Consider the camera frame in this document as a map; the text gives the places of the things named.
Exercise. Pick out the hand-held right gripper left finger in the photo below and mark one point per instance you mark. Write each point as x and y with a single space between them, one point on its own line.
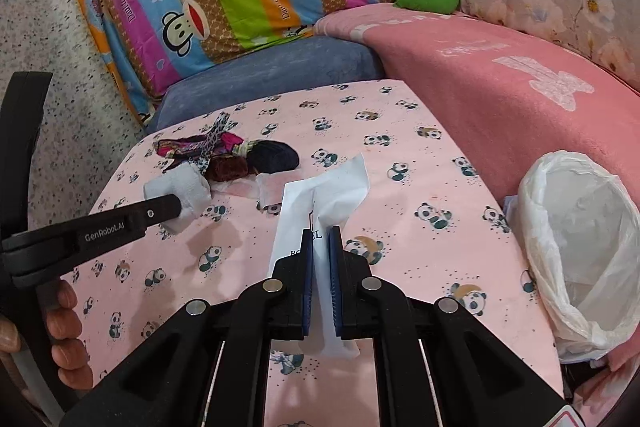
306 287

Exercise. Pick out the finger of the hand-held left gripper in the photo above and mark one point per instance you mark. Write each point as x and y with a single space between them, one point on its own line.
160 211

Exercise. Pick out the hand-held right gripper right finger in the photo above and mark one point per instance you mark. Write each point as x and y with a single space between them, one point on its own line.
336 287

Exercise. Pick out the grey sock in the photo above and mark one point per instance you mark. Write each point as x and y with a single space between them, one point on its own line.
187 184

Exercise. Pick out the white paper packet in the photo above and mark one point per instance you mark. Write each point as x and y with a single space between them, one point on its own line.
325 192

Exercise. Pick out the bin with white plastic liner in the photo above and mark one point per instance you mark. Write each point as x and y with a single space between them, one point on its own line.
600 232

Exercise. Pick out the person's left hand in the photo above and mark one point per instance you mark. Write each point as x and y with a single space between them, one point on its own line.
67 332

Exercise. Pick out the magenta patterned fabric scraps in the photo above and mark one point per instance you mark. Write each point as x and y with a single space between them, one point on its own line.
175 149

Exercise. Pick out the leopard-print ribbon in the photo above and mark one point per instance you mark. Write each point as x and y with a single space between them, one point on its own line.
212 142

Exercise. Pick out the pale pink cloth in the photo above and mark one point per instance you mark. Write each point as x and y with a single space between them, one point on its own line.
265 189

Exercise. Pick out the dark navy sock ball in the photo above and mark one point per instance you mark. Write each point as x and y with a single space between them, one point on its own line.
277 157

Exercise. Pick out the pink panda-print cloth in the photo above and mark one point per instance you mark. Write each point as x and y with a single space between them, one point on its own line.
425 187

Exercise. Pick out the blue cushion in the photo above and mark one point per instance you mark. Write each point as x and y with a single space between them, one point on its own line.
280 67

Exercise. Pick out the pink blanket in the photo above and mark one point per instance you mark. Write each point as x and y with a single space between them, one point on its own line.
500 97

